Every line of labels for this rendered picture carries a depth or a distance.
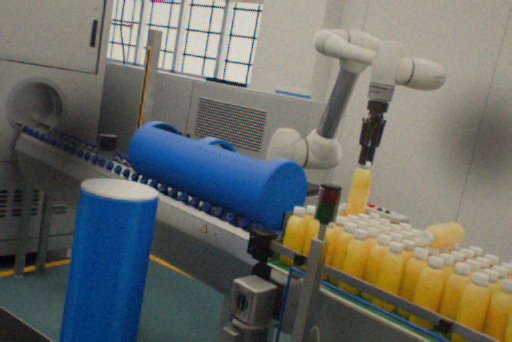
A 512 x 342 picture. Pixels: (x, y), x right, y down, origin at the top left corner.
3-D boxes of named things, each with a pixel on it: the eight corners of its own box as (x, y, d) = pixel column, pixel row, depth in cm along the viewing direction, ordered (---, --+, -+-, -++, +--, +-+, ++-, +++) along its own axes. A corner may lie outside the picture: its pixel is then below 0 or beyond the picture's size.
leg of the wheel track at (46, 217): (41, 272, 369) (52, 182, 359) (45, 275, 365) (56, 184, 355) (33, 273, 365) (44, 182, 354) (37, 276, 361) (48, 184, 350)
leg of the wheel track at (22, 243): (20, 275, 359) (31, 182, 348) (24, 278, 355) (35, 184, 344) (11, 276, 355) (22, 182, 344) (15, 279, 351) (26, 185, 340)
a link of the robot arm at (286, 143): (261, 165, 287) (266, 124, 282) (293, 167, 292) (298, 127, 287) (270, 173, 272) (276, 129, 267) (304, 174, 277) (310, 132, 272)
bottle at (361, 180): (341, 211, 203) (351, 163, 200) (351, 211, 208) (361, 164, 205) (357, 217, 198) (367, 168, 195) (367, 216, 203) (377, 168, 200)
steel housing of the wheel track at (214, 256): (53, 180, 366) (59, 130, 361) (302, 311, 222) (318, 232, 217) (10, 180, 346) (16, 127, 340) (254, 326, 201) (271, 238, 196)
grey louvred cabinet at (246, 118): (126, 210, 555) (146, 68, 531) (306, 284, 436) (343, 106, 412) (82, 215, 511) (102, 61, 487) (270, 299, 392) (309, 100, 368)
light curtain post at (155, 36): (118, 296, 352) (157, 30, 324) (123, 300, 348) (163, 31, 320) (110, 298, 348) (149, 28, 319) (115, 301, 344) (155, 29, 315)
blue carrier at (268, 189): (171, 175, 281) (178, 121, 276) (301, 227, 223) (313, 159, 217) (124, 178, 261) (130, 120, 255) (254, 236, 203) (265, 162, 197)
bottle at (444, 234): (442, 221, 179) (416, 225, 165) (464, 222, 174) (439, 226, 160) (443, 242, 179) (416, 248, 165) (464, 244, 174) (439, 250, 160)
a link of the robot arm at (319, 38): (325, 28, 233) (354, 32, 237) (310, 22, 249) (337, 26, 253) (319, 59, 237) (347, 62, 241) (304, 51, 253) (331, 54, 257)
